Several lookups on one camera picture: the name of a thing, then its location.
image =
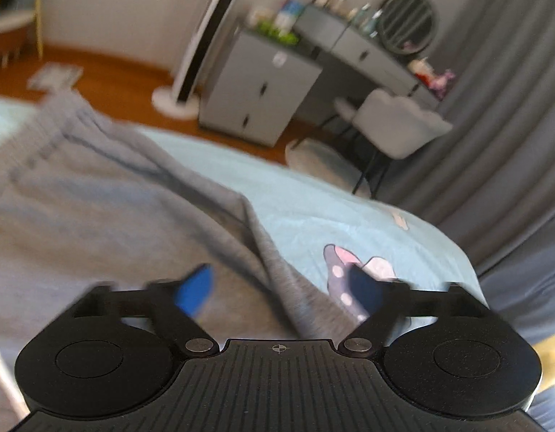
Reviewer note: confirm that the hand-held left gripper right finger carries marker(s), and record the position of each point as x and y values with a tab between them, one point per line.
367	290

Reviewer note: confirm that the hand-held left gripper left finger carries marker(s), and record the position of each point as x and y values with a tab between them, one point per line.
194	292

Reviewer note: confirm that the grey pants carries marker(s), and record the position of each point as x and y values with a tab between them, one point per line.
102	211

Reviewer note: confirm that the light blue printed bed sheet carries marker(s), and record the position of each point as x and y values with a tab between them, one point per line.
326	202

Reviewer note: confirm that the white upholstered chair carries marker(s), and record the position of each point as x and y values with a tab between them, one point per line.
394	121

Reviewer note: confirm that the grey cabinet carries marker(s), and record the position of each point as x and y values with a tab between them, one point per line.
255	90

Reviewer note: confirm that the grey curtain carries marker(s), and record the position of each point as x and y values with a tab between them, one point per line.
497	121

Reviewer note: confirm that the pink plush toy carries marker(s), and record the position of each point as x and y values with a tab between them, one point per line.
441	82

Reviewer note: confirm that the white tower fan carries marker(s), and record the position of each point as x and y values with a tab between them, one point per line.
192	67

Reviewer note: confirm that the red white toy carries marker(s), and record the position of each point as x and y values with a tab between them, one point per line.
420	69

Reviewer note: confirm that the grey vanity desk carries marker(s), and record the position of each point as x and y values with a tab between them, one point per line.
362	54

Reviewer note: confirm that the white paper sheet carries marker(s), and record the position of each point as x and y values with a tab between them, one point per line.
54	76

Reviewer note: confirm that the green item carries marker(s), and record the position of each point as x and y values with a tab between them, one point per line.
277	35

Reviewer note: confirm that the round black-framed mirror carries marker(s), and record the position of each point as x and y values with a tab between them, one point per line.
407	22

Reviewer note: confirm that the row of cosmetic bottles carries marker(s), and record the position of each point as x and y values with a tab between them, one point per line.
362	15

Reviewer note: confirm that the small white box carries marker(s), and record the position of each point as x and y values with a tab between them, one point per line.
259	17

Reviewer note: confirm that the blue white box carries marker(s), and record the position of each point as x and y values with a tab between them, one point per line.
290	14

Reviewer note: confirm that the yellow frame shelf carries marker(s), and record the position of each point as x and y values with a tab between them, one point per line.
12	31

